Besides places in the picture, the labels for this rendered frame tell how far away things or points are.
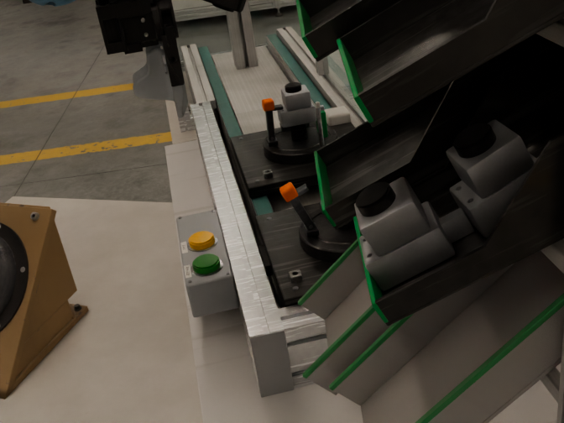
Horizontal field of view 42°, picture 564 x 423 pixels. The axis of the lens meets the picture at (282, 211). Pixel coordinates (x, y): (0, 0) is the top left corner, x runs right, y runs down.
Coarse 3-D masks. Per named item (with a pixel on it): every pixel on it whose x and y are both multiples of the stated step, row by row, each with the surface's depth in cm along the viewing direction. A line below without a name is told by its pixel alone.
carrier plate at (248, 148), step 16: (336, 128) 142; (352, 128) 141; (240, 144) 142; (256, 144) 141; (240, 160) 135; (256, 160) 134; (256, 176) 128; (288, 176) 127; (304, 176) 126; (256, 192) 125; (272, 192) 126
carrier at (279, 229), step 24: (264, 216) 116; (288, 216) 115; (312, 216) 110; (264, 240) 109; (288, 240) 108; (312, 240) 103; (336, 240) 103; (288, 264) 102; (312, 264) 102; (288, 288) 97
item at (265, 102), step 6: (264, 102) 130; (270, 102) 130; (264, 108) 130; (270, 108) 131; (276, 108) 131; (282, 108) 131; (270, 114) 132; (270, 120) 132; (270, 126) 133; (270, 132) 133; (270, 138) 134
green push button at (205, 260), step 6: (198, 258) 107; (204, 258) 106; (210, 258) 106; (216, 258) 106; (192, 264) 106; (198, 264) 105; (204, 264) 105; (210, 264) 105; (216, 264) 105; (198, 270) 105; (204, 270) 104; (210, 270) 105
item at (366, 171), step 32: (512, 64) 60; (448, 96) 61; (480, 96) 61; (384, 128) 76; (416, 128) 73; (448, 128) 62; (320, 160) 76; (352, 160) 75; (384, 160) 71; (416, 160) 64; (320, 192) 69; (352, 192) 65
